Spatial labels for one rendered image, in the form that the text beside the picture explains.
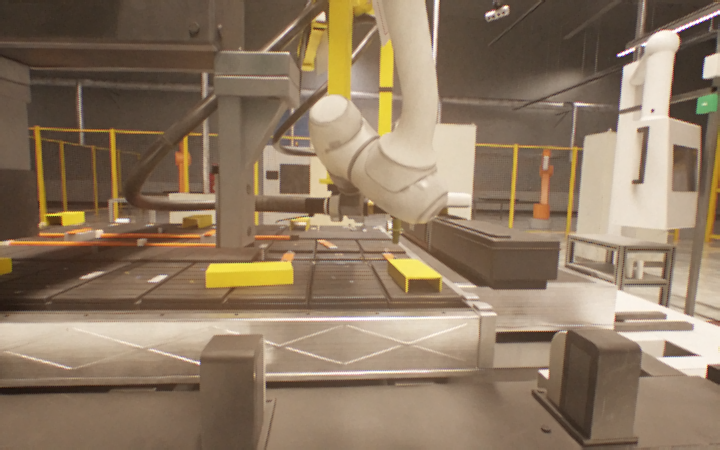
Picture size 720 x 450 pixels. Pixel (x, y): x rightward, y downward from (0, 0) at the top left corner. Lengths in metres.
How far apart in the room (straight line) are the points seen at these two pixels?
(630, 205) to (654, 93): 0.90
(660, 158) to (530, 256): 2.67
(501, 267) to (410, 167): 0.33
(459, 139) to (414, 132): 5.08
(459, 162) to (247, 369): 5.32
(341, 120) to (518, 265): 0.46
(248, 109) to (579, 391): 0.54
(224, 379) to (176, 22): 0.37
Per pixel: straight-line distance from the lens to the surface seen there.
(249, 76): 0.21
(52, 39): 0.25
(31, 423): 0.70
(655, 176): 3.44
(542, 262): 0.86
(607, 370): 0.58
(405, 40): 0.58
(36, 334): 0.75
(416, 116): 0.58
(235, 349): 0.47
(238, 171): 0.21
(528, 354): 1.03
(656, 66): 3.83
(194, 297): 0.70
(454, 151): 5.63
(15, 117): 0.29
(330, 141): 0.66
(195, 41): 0.21
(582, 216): 7.14
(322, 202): 0.98
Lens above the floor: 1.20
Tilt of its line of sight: 6 degrees down
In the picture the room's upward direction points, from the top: 1 degrees clockwise
